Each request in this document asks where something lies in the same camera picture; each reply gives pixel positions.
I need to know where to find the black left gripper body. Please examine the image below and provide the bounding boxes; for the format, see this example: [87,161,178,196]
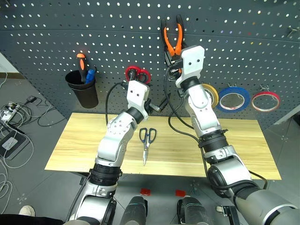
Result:
[142,92,167,113]

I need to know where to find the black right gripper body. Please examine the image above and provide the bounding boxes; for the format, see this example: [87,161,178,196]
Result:
[164,50,184,77]

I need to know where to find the red handled scissors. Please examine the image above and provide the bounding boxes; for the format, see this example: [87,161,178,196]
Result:
[124,66,152,85]

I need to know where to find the orange and black pliers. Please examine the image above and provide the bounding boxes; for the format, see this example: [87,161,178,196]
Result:
[161,14,186,57]

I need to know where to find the dark grey pegboard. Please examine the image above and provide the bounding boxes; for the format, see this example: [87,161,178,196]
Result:
[0,0,300,132]

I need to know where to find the yellow tape roll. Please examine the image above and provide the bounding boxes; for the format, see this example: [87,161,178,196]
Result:
[201,83,219,109]

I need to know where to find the blue tape roll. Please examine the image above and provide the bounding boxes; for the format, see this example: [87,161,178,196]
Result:
[216,87,251,113]

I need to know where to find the red tape roll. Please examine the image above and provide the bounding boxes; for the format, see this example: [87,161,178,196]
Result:
[251,91,281,113]

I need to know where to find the blue and black scissors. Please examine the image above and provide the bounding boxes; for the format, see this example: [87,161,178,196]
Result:
[139,127,157,166]

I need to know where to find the black plastic cup holder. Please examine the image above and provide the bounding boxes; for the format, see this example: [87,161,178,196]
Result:
[65,70,99,109]

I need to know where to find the orange and black screwdriver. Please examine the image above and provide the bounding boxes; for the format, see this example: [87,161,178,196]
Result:
[75,52,88,83]

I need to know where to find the white power strip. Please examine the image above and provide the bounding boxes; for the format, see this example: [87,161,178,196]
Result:
[0,109,16,122]

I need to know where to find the black flat box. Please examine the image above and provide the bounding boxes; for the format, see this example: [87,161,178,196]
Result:
[0,130,30,161]

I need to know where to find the white shoe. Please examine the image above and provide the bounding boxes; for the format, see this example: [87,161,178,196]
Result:
[18,205,36,217]

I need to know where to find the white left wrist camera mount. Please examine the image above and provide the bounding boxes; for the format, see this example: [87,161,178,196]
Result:
[126,80,150,118]

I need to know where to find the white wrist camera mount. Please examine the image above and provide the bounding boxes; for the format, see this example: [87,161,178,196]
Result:
[175,45,206,89]
[126,80,150,118]

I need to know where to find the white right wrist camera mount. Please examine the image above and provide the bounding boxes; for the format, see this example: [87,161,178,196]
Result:
[175,45,206,89]

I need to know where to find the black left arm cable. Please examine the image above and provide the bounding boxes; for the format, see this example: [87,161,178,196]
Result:
[105,81,128,128]

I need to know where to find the blue handled screwdriver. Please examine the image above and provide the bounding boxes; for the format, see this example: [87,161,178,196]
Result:
[85,68,96,85]

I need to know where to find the black floor cable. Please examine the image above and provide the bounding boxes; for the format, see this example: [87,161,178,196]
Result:
[14,97,68,128]

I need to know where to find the metal table leg bracket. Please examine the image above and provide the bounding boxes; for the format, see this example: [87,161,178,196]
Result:
[216,205,238,218]

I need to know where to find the white floor cable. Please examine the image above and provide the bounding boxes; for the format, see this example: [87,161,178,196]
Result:
[0,131,35,215]

